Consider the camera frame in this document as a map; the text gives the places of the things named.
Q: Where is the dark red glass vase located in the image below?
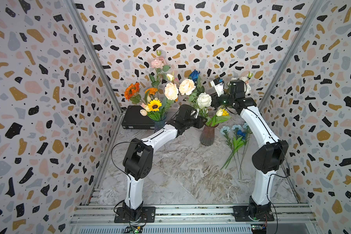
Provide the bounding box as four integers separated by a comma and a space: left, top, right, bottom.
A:
199, 125, 218, 146

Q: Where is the light blue carnation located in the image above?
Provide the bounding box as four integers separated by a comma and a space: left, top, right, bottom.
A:
239, 122, 252, 178
220, 124, 241, 169

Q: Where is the light blue carnation stem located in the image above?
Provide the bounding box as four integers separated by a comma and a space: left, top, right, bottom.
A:
230, 124, 246, 180

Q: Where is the purple glass vase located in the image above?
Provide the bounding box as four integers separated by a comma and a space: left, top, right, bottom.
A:
154, 117, 166, 133

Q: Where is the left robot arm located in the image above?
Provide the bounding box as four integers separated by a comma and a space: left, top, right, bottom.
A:
123, 104, 207, 212

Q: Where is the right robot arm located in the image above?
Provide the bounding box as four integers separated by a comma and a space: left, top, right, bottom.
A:
211, 78, 289, 221

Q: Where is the small yellow flower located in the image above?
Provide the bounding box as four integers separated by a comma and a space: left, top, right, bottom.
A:
222, 109, 229, 116

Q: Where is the white tulip bud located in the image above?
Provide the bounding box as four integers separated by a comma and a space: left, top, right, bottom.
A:
215, 109, 224, 117

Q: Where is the white rose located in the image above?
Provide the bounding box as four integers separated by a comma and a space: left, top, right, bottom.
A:
197, 93, 212, 109

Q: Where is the white rose cluster sprig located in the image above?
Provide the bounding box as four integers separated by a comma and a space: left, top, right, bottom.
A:
229, 72, 253, 96

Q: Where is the cream rose right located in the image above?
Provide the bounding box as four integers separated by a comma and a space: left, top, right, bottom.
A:
179, 79, 196, 96

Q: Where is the cream rose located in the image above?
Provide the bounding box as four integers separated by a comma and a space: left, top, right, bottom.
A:
179, 79, 196, 96
164, 83, 179, 100

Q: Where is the cream rose left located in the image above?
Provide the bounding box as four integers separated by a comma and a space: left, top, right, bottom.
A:
164, 83, 179, 100

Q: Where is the yellow sunflower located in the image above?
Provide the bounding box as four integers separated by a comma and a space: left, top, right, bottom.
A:
146, 99, 162, 112

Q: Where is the orange carnation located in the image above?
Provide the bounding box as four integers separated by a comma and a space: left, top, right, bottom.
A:
145, 88, 158, 96

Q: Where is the black box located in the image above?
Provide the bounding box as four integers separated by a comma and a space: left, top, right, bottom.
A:
121, 105, 155, 130

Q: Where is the pink carnation sprig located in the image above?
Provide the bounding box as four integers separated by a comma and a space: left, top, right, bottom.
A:
149, 50, 170, 88

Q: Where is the orange sunflower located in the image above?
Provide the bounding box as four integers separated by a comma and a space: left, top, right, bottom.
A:
124, 82, 140, 100

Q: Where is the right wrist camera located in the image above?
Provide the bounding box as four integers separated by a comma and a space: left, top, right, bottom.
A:
210, 78, 224, 97

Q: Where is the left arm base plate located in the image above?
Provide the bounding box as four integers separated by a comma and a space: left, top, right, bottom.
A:
114, 206, 156, 224

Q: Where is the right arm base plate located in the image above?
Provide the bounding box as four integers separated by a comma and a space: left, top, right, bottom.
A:
233, 204, 275, 222

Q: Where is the aluminium rail frame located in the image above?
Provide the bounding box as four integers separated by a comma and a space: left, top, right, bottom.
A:
68, 192, 322, 234

